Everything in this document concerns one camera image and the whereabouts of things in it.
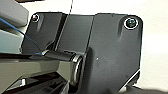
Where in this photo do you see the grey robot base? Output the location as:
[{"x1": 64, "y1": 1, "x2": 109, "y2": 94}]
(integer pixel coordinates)
[{"x1": 19, "y1": 11, "x2": 144, "y2": 94}]

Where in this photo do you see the blue cable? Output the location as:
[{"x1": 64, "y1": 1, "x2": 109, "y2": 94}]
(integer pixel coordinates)
[{"x1": 0, "y1": 17, "x2": 46, "y2": 56}]

